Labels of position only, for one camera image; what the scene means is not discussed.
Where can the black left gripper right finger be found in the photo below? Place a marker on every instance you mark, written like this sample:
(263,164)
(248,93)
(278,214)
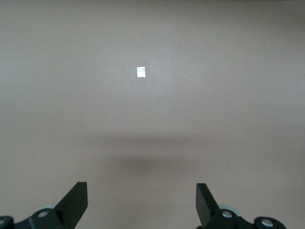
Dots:
(207,207)

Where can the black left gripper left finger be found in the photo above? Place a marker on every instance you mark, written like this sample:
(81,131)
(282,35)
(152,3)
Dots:
(69,205)

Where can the small clear tape piece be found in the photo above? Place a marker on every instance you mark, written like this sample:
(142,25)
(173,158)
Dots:
(141,72)

